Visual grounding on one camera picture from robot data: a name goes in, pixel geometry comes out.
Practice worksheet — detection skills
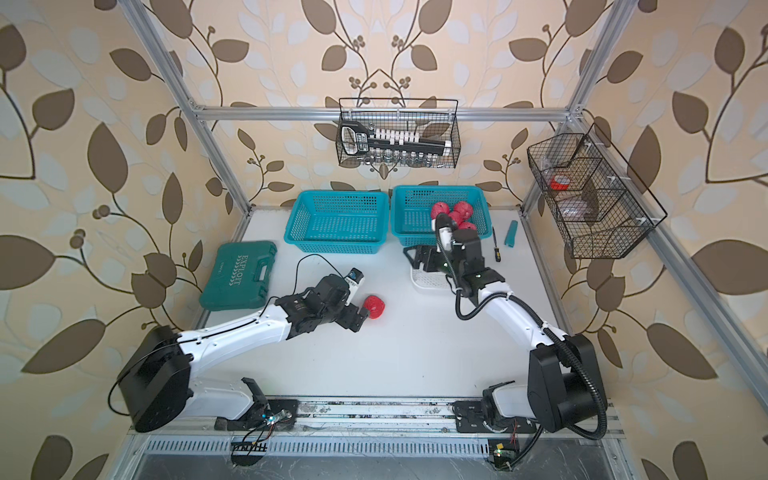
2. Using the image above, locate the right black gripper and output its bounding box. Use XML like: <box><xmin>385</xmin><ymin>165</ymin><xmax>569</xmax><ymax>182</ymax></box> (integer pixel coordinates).
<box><xmin>406</xmin><ymin>244</ymin><xmax>465</xmax><ymax>280</ymax></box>

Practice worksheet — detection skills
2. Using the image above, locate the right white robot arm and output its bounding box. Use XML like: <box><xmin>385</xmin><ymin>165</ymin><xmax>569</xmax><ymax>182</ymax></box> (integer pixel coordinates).
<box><xmin>409</xmin><ymin>225</ymin><xmax>608</xmax><ymax>440</ymax></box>

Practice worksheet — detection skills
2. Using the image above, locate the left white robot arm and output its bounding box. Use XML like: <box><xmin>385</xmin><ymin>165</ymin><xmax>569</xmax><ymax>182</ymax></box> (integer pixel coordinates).
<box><xmin>116</xmin><ymin>268</ymin><xmax>369</xmax><ymax>433</ymax></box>

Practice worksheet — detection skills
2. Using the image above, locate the white plastic tub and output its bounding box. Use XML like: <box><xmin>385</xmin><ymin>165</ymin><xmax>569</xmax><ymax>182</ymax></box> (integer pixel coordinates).
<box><xmin>410</xmin><ymin>268</ymin><xmax>453</xmax><ymax>294</ymax></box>

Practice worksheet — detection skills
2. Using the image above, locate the right teal plastic basket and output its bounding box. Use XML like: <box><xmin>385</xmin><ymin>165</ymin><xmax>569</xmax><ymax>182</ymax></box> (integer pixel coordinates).
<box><xmin>391</xmin><ymin>185</ymin><xmax>492</xmax><ymax>247</ymax></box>

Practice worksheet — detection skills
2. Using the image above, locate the teal plastic basket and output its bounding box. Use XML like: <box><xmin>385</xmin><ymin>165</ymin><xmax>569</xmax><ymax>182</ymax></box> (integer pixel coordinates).
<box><xmin>391</xmin><ymin>185</ymin><xmax>492</xmax><ymax>247</ymax></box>
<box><xmin>284</xmin><ymin>190</ymin><xmax>389</xmax><ymax>254</ymax></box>

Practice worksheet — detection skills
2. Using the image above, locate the row of glass vials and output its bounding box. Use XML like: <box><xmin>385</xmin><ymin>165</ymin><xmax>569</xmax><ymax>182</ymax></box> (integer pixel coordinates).
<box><xmin>361</xmin><ymin>151</ymin><xmax>456</xmax><ymax>169</ymax></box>

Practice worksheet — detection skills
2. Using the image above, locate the left teal plastic basket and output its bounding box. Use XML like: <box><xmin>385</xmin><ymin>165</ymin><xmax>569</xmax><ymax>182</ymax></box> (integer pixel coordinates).
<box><xmin>284</xmin><ymin>190</ymin><xmax>389</xmax><ymax>254</ymax></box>

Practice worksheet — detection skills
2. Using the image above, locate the green plastic tool case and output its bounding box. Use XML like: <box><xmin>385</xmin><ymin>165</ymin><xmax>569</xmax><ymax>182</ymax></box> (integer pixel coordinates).
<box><xmin>199</xmin><ymin>240</ymin><xmax>277</xmax><ymax>311</ymax></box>

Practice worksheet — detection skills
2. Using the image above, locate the black white tool set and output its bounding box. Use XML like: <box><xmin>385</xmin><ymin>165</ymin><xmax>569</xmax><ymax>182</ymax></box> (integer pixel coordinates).
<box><xmin>338</xmin><ymin>122</ymin><xmax>454</xmax><ymax>156</ymax></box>

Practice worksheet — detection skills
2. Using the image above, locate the red tape roll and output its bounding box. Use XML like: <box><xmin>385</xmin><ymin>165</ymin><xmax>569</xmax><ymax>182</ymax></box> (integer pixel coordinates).
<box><xmin>548</xmin><ymin>174</ymin><xmax>571</xmax><ymax>192</ymax></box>

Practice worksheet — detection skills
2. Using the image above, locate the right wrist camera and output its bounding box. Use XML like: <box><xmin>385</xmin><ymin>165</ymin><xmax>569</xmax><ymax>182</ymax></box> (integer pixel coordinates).
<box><xmin>433</xmin><ymin>213</ymin><xmax>457</xmax><ymax>253</ymax></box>

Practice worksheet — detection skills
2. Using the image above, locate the black handled screwdriver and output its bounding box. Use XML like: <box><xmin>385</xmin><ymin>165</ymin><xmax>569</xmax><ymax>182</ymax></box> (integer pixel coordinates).
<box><xmin>491</xmin><ymin>227</ymin><xmax>502</xmax><ymax>263</ymax></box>

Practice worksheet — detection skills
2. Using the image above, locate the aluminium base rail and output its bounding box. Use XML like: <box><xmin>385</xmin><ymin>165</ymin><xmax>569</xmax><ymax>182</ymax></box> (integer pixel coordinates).
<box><xmin>128</xmin><ymin>394</ymin><xmax>625</xmax><ymax>438</ymax></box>

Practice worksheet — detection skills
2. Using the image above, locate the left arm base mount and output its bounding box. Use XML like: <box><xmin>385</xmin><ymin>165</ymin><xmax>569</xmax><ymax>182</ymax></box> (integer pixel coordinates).
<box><xmin>214</xmin><ymin>377</ymin><xmax>299</xmax><ymax>431</ymax></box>

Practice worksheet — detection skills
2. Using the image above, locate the back black wire basket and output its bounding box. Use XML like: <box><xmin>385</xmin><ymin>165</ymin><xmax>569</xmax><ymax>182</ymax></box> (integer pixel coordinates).
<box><xmin>335</xmin><ymin>96</ymin><xmax>461</xmax><ymax>169</ymax></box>

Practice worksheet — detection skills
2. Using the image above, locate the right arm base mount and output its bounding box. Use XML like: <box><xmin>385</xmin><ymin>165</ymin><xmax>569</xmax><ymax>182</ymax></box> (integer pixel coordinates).
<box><xmin>451</xmin><ymin>396</ymin><xmax>538</xmax><ymax>435</ymax></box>

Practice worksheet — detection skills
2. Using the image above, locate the side black wire basket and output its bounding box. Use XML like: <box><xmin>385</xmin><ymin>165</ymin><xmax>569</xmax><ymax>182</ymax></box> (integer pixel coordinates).
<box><xmin>527</xmin><ymin>124</ymin><xmax>668</xmax><ymax>260</ymax></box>

